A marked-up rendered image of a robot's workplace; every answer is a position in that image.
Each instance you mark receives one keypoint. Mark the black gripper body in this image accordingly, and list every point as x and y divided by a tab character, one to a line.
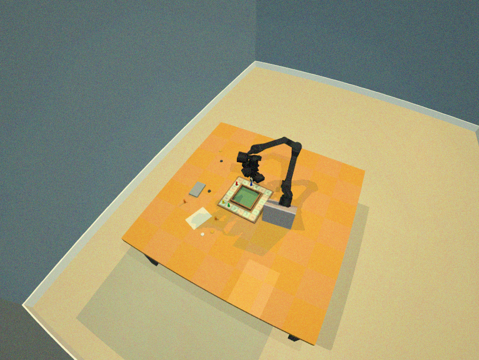
257	176

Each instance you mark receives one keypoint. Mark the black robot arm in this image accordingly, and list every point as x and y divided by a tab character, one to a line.
286	198

